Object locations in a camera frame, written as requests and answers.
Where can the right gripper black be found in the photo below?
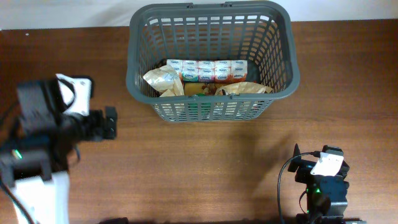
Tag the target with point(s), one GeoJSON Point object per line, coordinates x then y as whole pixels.
{"type": "Point", "coordinates": [305, 170]}

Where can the red orange pasta packet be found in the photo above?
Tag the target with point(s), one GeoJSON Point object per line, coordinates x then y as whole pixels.
{"type": "Point", "coordinates": [207, 89]}

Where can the grey plastic shopping basket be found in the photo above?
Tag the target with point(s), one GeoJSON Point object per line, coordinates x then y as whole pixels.
{"type": "Point", "coordinates": [259, 32]}

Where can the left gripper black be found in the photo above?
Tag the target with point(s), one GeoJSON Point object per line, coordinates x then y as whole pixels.
{"type": "Point", "coordinates": [97, 122]}

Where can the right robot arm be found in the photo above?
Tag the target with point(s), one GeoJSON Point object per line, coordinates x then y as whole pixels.
{"type": "Point", "coordinates": [326, 197]}

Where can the tissue packets multipack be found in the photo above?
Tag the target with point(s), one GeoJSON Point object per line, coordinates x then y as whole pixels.
{"type": "Point", "coordinates": [218, 71]}

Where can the green lid glass jar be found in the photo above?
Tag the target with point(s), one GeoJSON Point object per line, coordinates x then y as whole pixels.
{"type": "Point", "coordinates": [199, 111]}

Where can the cream paper bag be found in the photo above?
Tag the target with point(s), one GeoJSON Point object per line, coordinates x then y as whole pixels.
{"type": "Point", "coordinates": [165, 80]}

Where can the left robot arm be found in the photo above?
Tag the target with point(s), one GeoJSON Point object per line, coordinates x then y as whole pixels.
{"type": "Point", "coordinates": [55, 118]}

